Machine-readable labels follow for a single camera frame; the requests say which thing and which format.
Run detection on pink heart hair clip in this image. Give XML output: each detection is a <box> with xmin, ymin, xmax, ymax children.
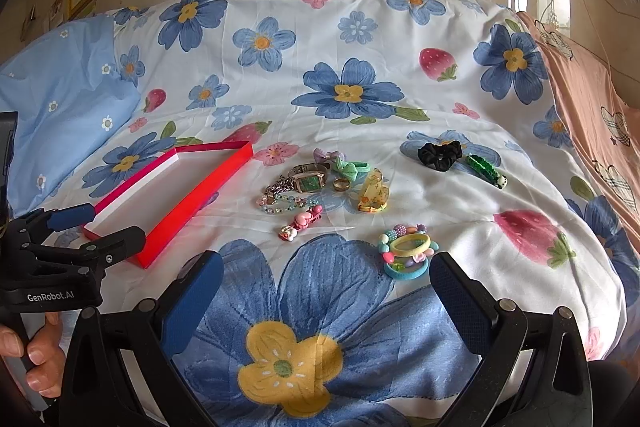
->
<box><xmin>278</xmin><ymin>205</ymin><xmax>323</xmax><ymax>242</ymax></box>

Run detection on yellow hair band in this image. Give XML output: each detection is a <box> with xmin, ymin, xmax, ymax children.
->
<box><xmin>390</xmin><ymin>232</ymin><xmax>432</xmax><ymax>258</ymax></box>

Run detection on colorful chunky bead bracelet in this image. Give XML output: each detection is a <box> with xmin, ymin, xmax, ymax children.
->
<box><xmin>376</xmin><ymin>223</ymin><xmax>441</xmax><ymax>272</ymax></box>

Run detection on pastel beaded bracelet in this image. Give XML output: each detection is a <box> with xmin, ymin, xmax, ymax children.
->
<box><xmin>255</xmin><ymin>190</ymin><xmax>321</xmax><ymax>216</ymax></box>

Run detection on silver chain bracelet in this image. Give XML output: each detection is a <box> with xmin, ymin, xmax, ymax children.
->
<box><xmin>261</xmin><ymin>174</ymin><xmax>298</xmax><ymax>198</ymax></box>

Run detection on green face gold watch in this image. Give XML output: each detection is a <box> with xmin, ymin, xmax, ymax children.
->
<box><xmin>288</xmin><ymin>162</ymin><xmax>329</xmax><ymax>194</ymax></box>

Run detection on yellow translucent hair claw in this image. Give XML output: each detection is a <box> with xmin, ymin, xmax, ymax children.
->
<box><xmin>357</xmin><ymin>168</ymin><xmax>390</xmax><ymax>213</ymax></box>

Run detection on green bow hair tie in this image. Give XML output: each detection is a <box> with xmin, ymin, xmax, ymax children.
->
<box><xmin>331</xmin><ymin>157</ymin><xmax>372</xmax><ymax>182</ymax></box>

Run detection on red jewelry box tray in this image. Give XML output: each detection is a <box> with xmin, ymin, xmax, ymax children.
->
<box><xmin>82</xmin><ymin>141</ymin><xmax>253</xmax><ymax>269</ymax></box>

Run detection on person's left hand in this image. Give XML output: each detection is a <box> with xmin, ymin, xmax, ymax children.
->
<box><xmin>1</xmin><ymin>312</ymin><xmax>65</xmax><ymax>399</ymax></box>

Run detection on light blue pillow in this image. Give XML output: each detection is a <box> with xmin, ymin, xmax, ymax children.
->
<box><xmin>1</xmin><ymin>15</ymin><xmax>140</xmax><ymax>216</ymax></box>

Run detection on blue hair band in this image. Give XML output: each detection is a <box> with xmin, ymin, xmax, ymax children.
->
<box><xmin>383</xmin><ymin>257</ymin><xmax>430</xmax><ymax>281</ymax></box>

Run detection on green hair clip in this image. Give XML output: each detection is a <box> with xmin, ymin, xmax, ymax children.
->
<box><xmin>465</xmin><ymin>154</ymin><xmax>508</xmax><ymax>190</ymax></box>

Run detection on black scrunchie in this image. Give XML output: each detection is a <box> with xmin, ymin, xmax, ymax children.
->
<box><xmin>418</xmin><ymin>141</ymin><xmax>462</xmax><ymax>172</ymax></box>

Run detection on pink cartoon blanket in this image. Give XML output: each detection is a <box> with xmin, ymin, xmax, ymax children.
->
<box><xmin>518</xmin><ymin>12</ymin><xmax>639</xmax><ymax>247</ymax></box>

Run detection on floral white bed sheet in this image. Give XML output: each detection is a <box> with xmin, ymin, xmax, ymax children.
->
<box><xmin>42</xmin><ymin>0</ymin><xmax>639</xmax><ymax>426</ymax></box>

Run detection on purple bow hair tie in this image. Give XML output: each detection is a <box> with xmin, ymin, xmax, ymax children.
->
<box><xmin>312</xmin><ymin>147</ymin><xmax>347</xmax><ymax>167</ymax></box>

